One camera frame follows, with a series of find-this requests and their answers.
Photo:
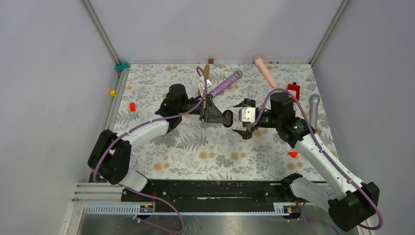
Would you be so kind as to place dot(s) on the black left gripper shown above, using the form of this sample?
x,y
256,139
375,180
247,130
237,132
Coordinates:
x,y
209,113

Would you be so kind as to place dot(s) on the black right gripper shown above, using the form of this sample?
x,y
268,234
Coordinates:
x,y
246,103

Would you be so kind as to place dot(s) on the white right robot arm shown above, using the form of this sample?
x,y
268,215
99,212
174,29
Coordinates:
x,y
348,200

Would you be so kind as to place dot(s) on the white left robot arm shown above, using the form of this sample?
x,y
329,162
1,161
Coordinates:
x,y
111,154

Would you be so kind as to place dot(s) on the floral table mat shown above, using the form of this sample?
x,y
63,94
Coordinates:
x,y
197,150

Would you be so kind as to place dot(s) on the purple glitter microphone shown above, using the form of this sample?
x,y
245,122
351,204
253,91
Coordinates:
x,y
226,83

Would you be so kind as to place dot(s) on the gold microphone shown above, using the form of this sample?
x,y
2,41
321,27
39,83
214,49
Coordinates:
x,y
206,72

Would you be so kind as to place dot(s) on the red box with label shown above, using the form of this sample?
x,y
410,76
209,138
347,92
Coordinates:
x,y
294,89

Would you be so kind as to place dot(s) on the red triangle block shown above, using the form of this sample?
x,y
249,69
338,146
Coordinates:
x,y
293,154

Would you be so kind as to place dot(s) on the pink microphone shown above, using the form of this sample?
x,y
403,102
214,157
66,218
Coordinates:
x,y
258,61

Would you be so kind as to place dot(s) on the silver grey microphone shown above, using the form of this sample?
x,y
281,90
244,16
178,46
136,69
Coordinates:
x,y
314,101

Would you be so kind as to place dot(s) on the small red block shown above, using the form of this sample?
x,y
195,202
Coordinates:
x,y
132,106

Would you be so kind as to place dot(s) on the teal corner clamp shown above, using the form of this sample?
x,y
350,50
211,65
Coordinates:
x,y
122,66

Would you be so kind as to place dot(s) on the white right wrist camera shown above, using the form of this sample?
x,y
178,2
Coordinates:
x,y
247,114

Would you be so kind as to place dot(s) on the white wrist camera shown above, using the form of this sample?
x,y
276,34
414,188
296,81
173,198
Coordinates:
x,y
247,114
202,83

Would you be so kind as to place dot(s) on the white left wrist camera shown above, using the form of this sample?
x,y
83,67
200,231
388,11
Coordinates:
x,y
202,83

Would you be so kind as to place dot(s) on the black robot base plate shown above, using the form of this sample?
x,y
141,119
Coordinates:
x,y
212,195

